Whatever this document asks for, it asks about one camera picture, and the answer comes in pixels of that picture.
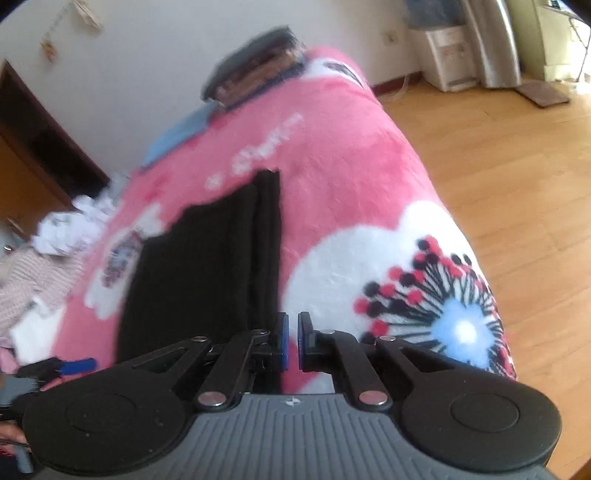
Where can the white water dispenser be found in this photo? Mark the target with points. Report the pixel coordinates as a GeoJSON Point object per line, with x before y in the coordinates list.
{"type": "Point", "coordinates": [446, 58]}

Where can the blue flat pillow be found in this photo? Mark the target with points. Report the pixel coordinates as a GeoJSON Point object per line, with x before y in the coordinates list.
{"type": "Point", "coordinates": [193, 125]}

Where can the white crumpled shirt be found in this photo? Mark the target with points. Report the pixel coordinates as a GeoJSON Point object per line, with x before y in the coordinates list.
{"type": "Point", "coordinates": [69, 233]}

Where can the pink floral blanket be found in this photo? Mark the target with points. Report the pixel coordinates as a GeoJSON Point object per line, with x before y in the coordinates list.
{"type": "Point", "coordinates": [367, 246]}

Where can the folded brown patterned garment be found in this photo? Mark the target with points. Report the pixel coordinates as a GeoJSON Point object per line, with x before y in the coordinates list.
{"type": "Point", "coordinates": [278, 63]}

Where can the brown floor mat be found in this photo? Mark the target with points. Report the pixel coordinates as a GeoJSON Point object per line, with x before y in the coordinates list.
{"type": "Point", "coordinates": [543, 94]}

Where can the pink white checked cloth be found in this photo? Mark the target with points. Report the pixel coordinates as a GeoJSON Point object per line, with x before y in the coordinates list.
{"type": "Point", "coordinates": [28, 277]}

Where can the wooden wardrobe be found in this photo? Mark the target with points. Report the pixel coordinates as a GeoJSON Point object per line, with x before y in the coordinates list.
{"type": "Point", "coordinates": [42, 168]}

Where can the grey curtain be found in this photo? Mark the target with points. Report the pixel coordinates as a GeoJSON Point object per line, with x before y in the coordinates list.
{"type": "Point", "coordinates": [492, 39]}

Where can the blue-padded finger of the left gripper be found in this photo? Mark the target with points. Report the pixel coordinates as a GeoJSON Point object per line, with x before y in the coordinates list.
{"type": "Point", "coordinates": [78, 367]}

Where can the wall power socket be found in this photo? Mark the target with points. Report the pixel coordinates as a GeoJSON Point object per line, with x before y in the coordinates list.
{"type": "Point", "coordinates": [391, 37]}

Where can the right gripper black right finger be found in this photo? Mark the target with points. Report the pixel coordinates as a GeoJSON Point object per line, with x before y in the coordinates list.
{"type": "Point", "coordinates": [343, 357]}

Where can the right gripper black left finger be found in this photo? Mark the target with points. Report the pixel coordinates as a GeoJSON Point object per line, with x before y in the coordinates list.
{"type": "Point", "coordinates": [258, 355]}

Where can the folded dark blue garment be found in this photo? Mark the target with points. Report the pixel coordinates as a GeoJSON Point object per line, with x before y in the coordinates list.
{"type": "Point", "coordinates": [256, 84]}

